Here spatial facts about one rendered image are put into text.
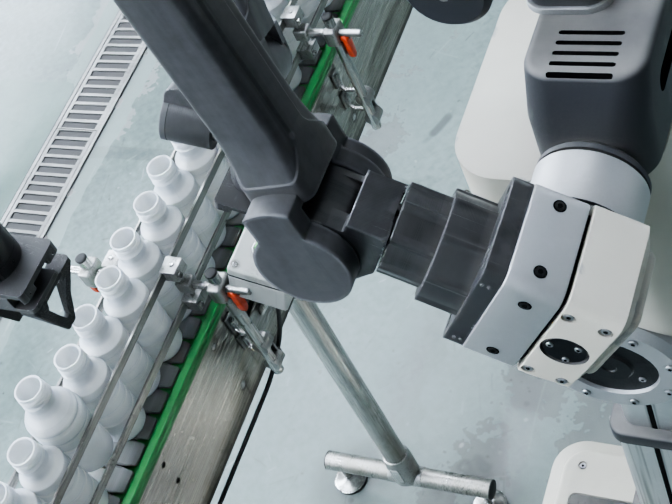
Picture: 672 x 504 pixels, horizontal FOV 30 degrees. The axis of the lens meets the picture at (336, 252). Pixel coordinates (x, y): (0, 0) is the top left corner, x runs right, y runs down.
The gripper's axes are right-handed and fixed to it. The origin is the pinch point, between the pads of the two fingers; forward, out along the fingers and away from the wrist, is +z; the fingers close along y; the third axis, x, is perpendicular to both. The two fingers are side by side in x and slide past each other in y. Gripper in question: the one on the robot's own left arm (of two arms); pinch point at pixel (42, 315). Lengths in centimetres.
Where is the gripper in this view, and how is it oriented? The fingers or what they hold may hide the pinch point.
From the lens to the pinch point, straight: 126.5
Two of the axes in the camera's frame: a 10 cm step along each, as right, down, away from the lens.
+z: 3.2, 5.8, 7.5
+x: 3.3, -8.1, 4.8
